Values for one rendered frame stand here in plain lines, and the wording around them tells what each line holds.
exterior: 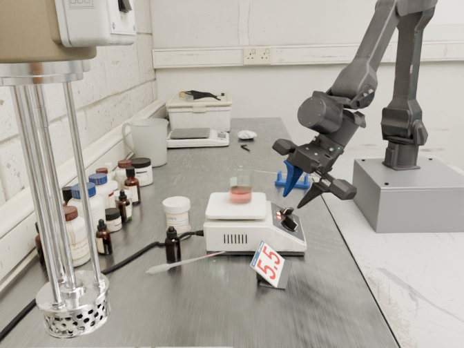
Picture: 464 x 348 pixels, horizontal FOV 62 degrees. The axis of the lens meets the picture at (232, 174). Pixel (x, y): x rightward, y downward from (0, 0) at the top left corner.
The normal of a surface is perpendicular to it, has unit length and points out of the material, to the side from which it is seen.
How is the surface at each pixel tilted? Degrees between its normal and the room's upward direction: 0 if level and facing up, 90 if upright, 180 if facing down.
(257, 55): 90
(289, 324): 0
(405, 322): 0
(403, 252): 0
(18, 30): 90
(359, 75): 47
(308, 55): 90
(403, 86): 93
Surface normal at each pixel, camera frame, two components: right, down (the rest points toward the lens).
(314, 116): -0.73, -0.18
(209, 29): -0.03, 0.33
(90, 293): -0.03, -0.95
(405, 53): -0.79, 0.26
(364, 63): -0.58, -0.49
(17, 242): 1.00, -0.02
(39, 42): 0.59, 0.25
